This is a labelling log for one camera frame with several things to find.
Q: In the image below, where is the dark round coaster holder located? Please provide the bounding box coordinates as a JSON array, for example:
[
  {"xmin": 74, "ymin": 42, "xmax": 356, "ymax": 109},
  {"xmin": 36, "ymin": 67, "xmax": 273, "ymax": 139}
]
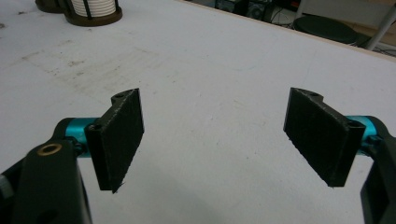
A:
[{"xmin": 35, "ymin": 0, "xmax": 68, "ymax": 14}]

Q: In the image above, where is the coaster holder with white coasters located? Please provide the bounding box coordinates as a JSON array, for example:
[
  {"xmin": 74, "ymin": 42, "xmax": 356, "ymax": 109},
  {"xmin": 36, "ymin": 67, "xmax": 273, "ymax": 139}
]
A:
[{"xmin": 64, "ymin": 0, "xmax": 123, "ymax": 28}]

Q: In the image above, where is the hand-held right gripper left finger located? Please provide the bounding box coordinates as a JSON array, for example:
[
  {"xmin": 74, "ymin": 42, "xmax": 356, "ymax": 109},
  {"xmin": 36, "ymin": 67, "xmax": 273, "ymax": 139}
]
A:
[{"xmin": 53, "ymin": 88, "xmax": 146, "ymax": 194}]

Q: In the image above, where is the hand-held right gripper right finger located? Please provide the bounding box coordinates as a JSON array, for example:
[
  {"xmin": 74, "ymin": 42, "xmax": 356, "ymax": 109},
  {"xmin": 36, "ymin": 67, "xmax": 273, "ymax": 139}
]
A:
[{"xmin": 282, "ymin": 87, "xmax": 387, "ymax": 189}]

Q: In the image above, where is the black round stool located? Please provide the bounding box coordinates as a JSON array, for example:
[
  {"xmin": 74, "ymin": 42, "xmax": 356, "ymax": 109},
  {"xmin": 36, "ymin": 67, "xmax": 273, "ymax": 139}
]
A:
[{"xmin": 292, "ymin": 15, "xmax": 360, "ymax": 45}]

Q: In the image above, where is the dark electronic equipment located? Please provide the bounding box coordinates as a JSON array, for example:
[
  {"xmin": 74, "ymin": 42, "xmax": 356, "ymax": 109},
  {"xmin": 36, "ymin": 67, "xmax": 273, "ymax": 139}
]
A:
[{"xmin": 214, "ymin": 0, "xmax": 300, "ymax": 24}]

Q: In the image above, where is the white metal stand leg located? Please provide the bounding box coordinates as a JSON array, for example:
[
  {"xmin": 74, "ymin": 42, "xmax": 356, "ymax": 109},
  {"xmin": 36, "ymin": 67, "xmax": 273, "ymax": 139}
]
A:
[{"xmin": 364, "ymin": 3, "xmax": 396, "ymax": 51}]

